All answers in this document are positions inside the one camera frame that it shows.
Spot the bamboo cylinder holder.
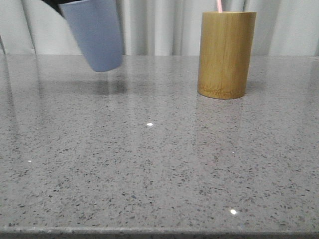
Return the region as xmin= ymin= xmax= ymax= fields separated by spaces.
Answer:
xmin=197 ymin=11 xmax=257 ymax=99

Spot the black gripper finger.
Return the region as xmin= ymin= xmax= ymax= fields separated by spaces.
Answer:
xmin=42 ymin=0 xmax=79 ymax=16

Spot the white pleated curtain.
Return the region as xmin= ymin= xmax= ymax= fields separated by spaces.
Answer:
xmin=0 ymin=0 xmax=319 ymax=56

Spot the blue plastic cup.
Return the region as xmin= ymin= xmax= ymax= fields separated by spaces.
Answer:
xmin=59 ymin=0 xmax=123 ymax=72

